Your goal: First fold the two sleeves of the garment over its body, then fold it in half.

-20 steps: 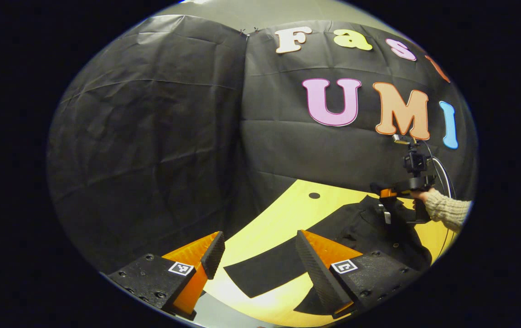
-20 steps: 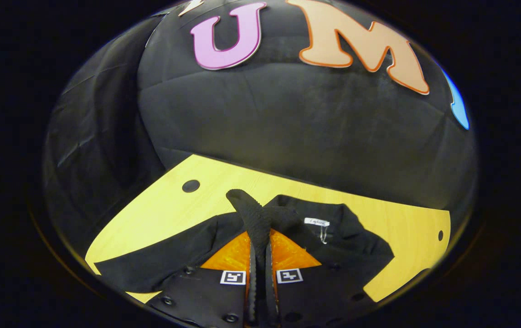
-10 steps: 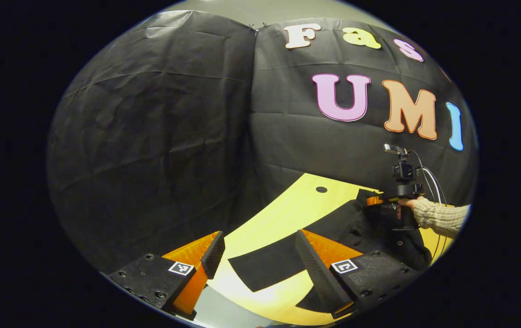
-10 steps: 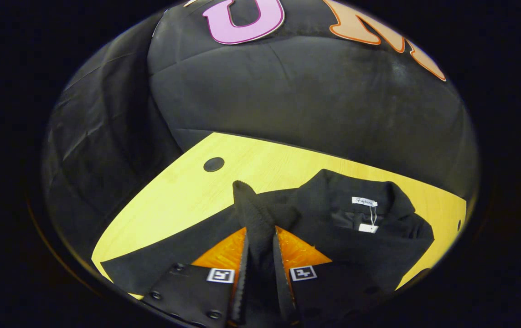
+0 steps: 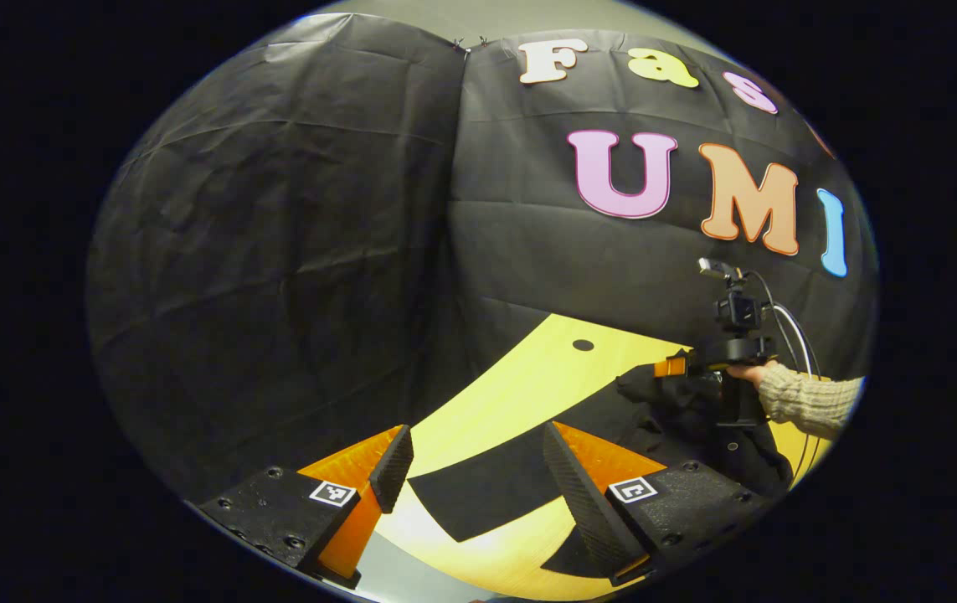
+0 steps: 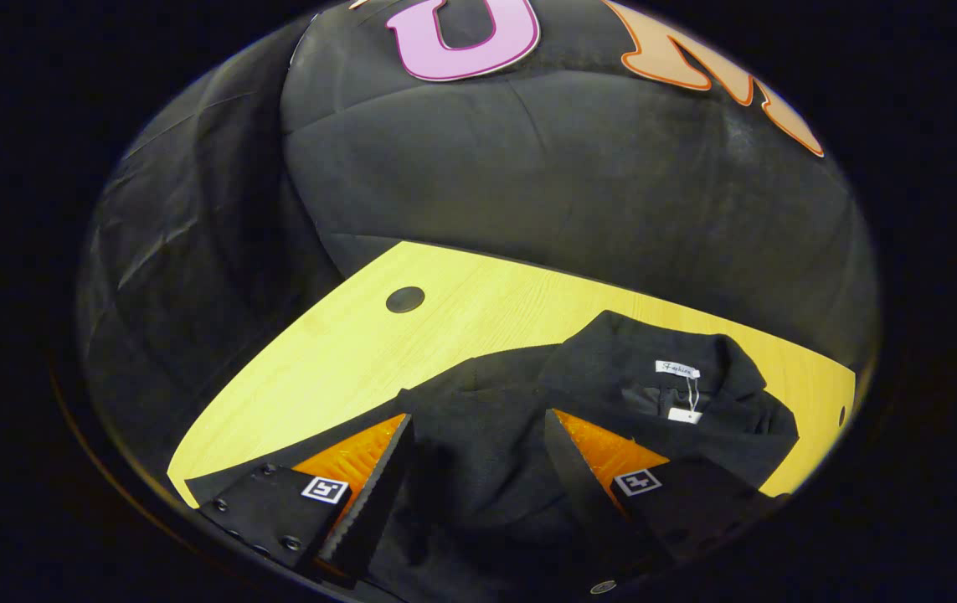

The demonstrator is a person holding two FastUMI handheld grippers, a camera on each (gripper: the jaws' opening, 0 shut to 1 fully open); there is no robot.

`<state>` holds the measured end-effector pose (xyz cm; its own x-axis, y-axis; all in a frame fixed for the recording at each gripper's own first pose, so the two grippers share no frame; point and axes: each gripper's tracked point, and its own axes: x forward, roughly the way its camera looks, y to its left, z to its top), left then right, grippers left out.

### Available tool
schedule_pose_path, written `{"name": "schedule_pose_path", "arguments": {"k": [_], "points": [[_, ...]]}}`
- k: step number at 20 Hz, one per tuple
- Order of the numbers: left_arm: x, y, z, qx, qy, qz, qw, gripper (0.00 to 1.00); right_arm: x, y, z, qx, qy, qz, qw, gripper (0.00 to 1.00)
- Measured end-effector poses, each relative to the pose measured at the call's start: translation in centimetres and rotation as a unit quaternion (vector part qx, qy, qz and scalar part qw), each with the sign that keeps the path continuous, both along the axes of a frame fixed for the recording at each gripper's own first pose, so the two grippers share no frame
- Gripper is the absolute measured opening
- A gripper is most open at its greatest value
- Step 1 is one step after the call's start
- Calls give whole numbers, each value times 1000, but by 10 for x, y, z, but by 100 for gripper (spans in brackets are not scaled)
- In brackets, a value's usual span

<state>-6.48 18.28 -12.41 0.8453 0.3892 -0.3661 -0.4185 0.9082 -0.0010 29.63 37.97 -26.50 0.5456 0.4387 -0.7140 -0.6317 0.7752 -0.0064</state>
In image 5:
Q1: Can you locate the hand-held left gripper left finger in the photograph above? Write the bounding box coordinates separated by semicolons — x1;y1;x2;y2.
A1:
196;424;416;589

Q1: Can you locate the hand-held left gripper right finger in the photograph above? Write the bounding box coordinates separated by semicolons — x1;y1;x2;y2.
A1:
541;420;772;587

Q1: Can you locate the black knit cardigan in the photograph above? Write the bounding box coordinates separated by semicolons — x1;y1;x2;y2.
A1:
407;356;795;579

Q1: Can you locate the black backdrop cloth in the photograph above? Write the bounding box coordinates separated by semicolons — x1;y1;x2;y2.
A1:
85;13;879;503

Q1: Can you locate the black cable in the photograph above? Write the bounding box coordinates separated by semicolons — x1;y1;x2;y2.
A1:
746;268;805;371

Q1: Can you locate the white cable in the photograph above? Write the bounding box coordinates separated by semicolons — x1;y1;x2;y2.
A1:
769;301;822;379

